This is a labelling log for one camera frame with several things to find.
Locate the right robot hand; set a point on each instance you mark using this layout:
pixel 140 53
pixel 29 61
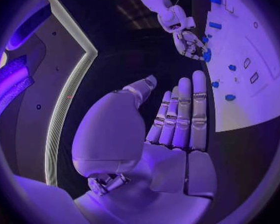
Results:
pixel 188 43

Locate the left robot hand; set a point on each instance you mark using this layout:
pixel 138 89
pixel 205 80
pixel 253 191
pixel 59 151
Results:
pixel 121 134

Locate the blue gear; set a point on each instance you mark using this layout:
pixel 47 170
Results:
pixel 207 55

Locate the white task board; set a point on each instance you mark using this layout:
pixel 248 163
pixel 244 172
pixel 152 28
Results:
pixel 247 106

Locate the small blue peg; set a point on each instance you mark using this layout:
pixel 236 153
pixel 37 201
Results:
pixel 209 35

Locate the thin long blue cylinder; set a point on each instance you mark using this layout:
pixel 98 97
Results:
pixel 215 25

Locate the short blue cylinder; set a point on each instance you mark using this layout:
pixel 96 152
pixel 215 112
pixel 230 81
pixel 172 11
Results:
pixel 232 67

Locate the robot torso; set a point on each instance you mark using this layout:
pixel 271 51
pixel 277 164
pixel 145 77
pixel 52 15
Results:
pixel 32 115

